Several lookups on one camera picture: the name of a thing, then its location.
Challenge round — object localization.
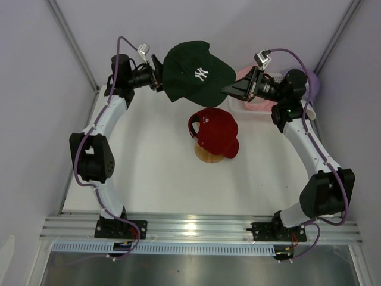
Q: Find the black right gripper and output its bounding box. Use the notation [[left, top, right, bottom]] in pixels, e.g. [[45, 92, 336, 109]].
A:
[[221, 66, 285, 104]]

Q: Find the dark green NY baseball cap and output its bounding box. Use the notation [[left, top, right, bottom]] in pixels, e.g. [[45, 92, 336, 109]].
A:
[[162, 40, 236, 108]]

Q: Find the red LA baseball cap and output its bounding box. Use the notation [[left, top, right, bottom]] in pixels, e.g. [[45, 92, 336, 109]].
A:
[[188, 108, 239, 159]]

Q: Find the wooden hat stand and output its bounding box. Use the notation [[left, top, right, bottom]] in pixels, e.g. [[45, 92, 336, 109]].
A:
[[190, 120, 227, 164]]

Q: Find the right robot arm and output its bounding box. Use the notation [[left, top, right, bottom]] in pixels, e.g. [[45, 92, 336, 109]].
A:
[[221, 66, 355, 241]]

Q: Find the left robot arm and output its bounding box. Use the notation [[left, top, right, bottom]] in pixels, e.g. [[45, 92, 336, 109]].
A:
[[69, 54, 163, 239]]

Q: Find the pink baseball cap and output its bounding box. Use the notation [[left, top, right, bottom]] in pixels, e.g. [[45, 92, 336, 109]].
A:
[[236, 65, 275, 112]]

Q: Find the white perforated plastic basket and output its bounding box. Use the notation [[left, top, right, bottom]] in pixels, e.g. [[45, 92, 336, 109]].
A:
[[227, 73, 283, 119]]

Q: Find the lavender LA baseball cap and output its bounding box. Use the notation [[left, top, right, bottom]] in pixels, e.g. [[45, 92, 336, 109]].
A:
[[303, 70, 320, 105]]

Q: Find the white baseball cap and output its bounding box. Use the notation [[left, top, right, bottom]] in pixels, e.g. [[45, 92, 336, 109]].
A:
[[301, 99, 316, 120]]

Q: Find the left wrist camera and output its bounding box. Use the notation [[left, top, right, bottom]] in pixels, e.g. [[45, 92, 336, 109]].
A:
[[137, 43, 150, 63]]

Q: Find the left aluminium frame post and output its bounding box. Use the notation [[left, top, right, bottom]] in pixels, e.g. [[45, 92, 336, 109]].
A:
[[45, 0, 99, 93]]

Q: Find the aluminium frame post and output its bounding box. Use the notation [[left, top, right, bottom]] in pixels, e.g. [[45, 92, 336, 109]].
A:
[[313, 0, 364, 76], [45, 0, 99, 93]]

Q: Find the right aluminium frame post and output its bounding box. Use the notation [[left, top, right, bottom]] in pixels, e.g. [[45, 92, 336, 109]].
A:
[[313, 0, 364, 76]]

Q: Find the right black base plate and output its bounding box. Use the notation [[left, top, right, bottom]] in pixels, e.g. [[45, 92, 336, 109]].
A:
[[246, 222, 307, 242]]

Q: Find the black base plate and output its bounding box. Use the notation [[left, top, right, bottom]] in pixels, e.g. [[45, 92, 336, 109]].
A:
[[246, 222, 307, 242], [94, 217, 138, 240]]

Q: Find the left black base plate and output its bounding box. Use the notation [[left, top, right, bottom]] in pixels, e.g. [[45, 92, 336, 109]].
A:
[[94, 217, 138, 240]]

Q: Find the aluminium mounting rail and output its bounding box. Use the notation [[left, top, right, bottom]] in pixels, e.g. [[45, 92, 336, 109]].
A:
[[39, 212, 363, 245]]

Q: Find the white slotted cable duct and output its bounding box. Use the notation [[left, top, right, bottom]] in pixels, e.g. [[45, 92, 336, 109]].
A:
[[51, 240, 276, 257]]

